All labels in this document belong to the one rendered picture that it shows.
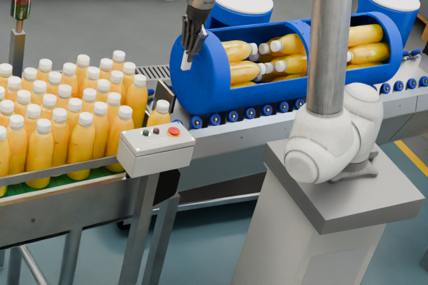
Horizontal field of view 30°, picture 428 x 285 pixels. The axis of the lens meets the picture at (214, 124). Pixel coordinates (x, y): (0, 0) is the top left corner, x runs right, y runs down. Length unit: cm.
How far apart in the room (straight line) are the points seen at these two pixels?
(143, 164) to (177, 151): 11
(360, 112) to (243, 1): 124
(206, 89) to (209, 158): 28
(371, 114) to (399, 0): 164
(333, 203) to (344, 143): 23
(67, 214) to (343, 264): 89
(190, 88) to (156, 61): 222
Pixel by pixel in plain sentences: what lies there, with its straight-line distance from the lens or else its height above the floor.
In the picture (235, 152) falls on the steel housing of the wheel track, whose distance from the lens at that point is 284.
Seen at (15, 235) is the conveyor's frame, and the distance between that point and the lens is 244.
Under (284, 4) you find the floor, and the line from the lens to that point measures 606.
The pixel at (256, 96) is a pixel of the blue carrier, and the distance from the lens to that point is 271.
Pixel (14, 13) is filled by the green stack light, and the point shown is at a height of 118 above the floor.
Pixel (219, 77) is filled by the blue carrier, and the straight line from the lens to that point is 258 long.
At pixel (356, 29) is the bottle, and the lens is 306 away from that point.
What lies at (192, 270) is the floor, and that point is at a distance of 353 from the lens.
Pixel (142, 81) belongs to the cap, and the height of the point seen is 111.
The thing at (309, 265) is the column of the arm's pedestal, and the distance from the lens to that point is 253.
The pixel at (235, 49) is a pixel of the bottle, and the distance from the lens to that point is 269.
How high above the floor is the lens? 244
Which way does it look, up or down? 33 degrees down
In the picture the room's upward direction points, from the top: 15 degrees clockwise
